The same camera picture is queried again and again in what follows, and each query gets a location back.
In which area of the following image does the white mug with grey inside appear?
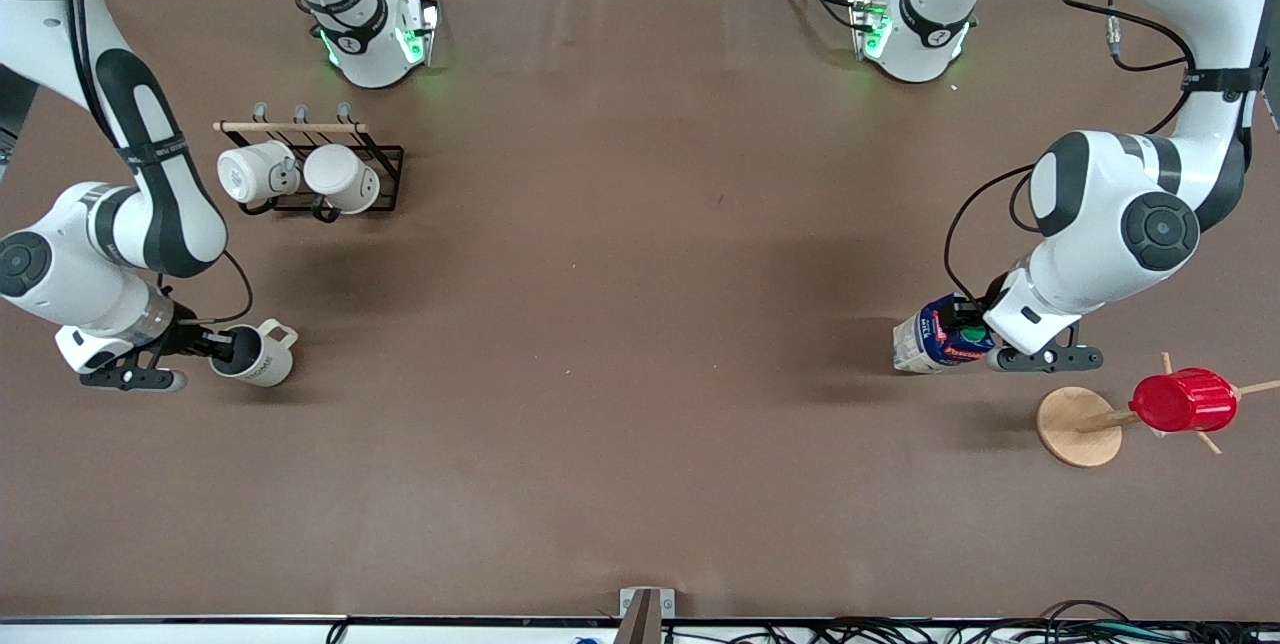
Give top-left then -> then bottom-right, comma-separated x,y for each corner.
208,319 -> 299,388

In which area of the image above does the blue and white milk carton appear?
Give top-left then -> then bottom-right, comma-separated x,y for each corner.
892,294 -> 997,375

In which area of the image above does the red plastic cup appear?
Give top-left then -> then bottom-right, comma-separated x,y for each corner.
1130,368 -> 1239,433

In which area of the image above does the wooden mug tree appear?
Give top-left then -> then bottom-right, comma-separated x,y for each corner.
1037,352 -> 1280,468

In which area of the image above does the white mug with round base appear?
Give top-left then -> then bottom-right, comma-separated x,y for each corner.
217,140 -> 301,207

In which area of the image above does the green-lit base connector box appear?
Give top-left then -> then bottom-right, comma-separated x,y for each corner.
398,0 -> 443,67
848,0 -> 893,62

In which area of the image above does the brown table mat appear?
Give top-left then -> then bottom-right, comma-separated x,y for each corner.
0,0 -> 1280,622

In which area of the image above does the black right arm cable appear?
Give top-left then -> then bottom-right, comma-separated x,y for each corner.
158,249 -> 255,326

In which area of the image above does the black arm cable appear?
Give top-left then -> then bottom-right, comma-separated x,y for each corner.
943,0 -> 1201,315
158,249 -> 255,326

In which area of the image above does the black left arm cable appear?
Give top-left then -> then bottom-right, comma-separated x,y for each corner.
943,0 -> 1201,315

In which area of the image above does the white mug with black handle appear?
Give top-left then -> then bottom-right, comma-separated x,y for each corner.
303,144 -> 382,216

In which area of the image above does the black wire mug rack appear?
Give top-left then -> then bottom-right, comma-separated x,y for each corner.
213,101 -> 406,223

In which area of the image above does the black cable bundle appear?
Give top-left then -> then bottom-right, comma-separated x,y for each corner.
660,601 -> 1280,644

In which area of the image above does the metal clamp bracket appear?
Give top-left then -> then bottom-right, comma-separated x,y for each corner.
614,587 -> 676,644

